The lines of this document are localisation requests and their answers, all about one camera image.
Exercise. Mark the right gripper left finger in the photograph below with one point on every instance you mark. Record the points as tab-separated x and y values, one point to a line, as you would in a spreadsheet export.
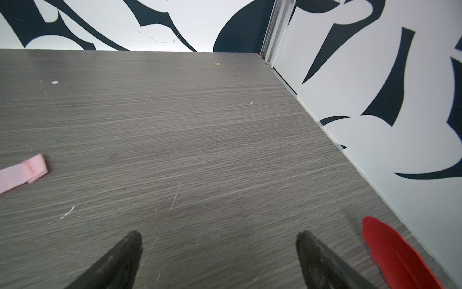
117	269

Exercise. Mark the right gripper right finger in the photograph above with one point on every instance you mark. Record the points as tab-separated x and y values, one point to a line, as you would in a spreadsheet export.
324	269

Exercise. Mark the pink school backpack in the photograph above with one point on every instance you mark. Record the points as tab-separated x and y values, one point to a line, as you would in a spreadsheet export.
27	171

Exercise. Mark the red pen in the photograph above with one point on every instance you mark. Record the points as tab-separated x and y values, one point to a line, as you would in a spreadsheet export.
401	265

